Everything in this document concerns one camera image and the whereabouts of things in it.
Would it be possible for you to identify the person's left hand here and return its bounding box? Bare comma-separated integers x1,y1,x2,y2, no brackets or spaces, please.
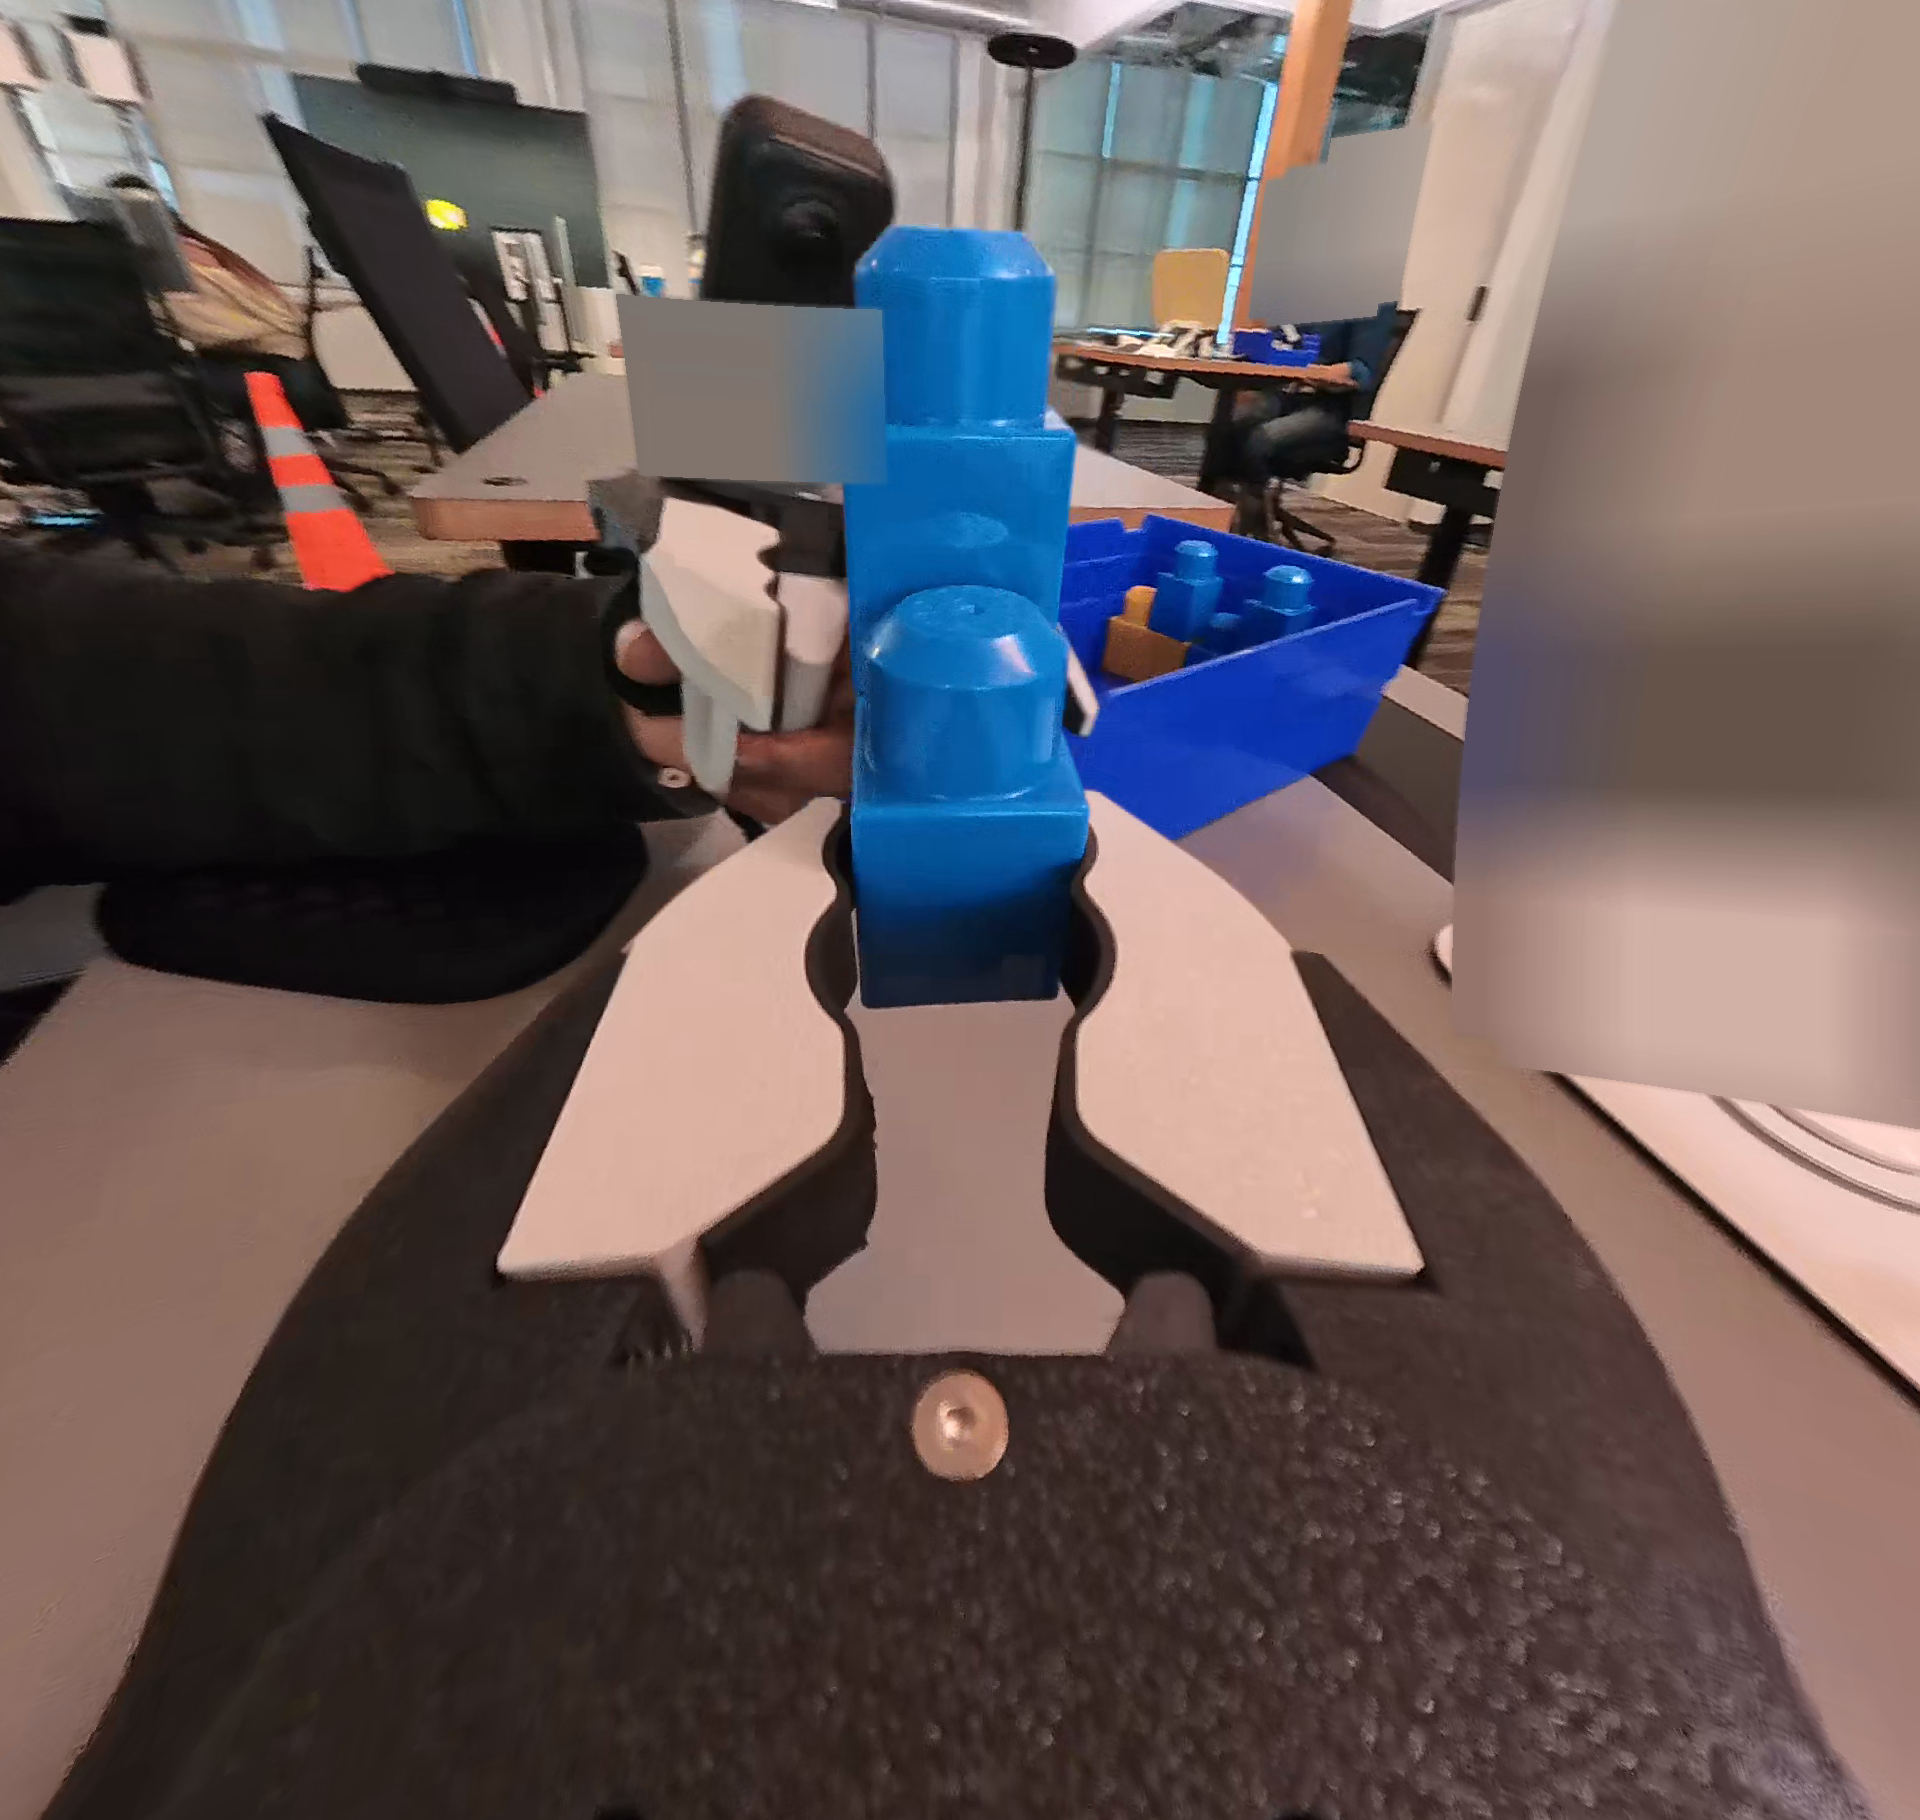
612,617,859,829

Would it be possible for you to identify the orange traffic cone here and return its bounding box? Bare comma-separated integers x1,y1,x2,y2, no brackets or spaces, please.
243,372,396,595

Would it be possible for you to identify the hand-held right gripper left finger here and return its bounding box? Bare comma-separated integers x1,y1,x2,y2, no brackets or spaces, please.
495,797,878,1327

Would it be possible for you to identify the black monitor screen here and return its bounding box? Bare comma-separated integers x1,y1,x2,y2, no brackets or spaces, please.
291,66,612,296

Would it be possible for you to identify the grey desk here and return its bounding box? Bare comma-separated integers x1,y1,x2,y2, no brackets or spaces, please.
414,372,1238,544

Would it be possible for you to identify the person's left forearm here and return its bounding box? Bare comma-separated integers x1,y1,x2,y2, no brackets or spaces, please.
0,537,650,905

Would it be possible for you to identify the black floor lamp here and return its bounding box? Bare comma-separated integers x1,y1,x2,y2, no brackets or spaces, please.
988,32,1080,244

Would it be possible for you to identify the white display stand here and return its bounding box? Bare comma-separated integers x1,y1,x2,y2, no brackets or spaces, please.
1431,922,1920,1391

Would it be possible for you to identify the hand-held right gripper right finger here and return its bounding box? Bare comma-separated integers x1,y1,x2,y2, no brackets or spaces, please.
1048,794,1428,1327

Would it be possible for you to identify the wooden column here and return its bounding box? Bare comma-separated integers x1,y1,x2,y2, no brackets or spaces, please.
1230,0,1382,333

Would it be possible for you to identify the orange mega block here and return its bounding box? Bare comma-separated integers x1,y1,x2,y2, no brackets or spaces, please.
1106,588,1190,683

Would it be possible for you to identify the wooden desk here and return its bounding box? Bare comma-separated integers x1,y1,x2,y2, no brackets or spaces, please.
1053,335,1357,496
1346,417,1512,595

